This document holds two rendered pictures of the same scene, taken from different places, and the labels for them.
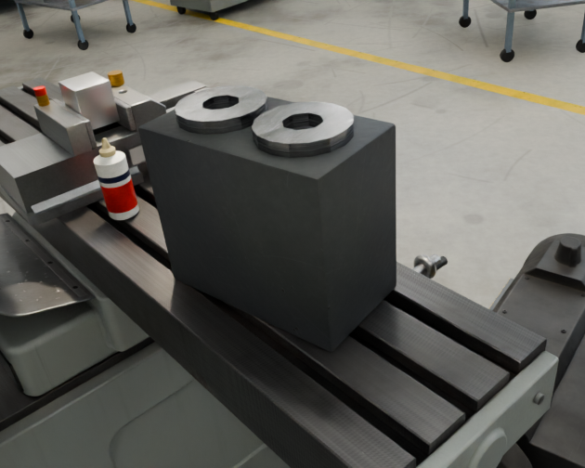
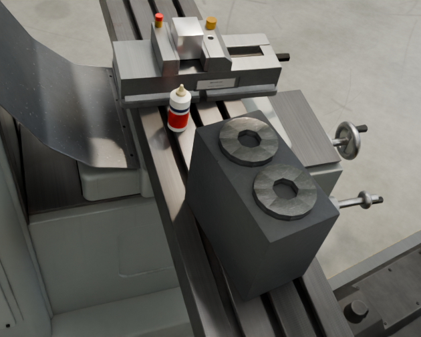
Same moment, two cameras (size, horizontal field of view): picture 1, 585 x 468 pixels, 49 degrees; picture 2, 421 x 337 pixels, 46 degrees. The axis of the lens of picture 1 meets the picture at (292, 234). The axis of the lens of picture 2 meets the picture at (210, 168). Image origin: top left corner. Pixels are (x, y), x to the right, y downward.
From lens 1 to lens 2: 32 cm
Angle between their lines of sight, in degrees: 19
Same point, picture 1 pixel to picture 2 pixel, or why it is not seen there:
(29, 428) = (78, 215)
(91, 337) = (130, 182)
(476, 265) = (417, 186)
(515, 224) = not seen: outside the picture
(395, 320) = (289, 299)
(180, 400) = not seen: hidden behind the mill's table
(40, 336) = (101, 174)
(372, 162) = (313, 231)
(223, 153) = (231, 185)
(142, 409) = (144, 224)
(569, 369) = (405, 327)
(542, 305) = (417, 277)
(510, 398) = not seen: outside the picture
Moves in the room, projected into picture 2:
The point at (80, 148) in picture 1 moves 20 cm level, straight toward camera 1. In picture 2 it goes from (167, 73) to (158, 148)
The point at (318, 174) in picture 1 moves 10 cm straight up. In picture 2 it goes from (272, 239) to (292, 194)
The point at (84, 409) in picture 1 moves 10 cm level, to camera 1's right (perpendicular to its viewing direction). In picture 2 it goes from (111, 215) to (151, 231)
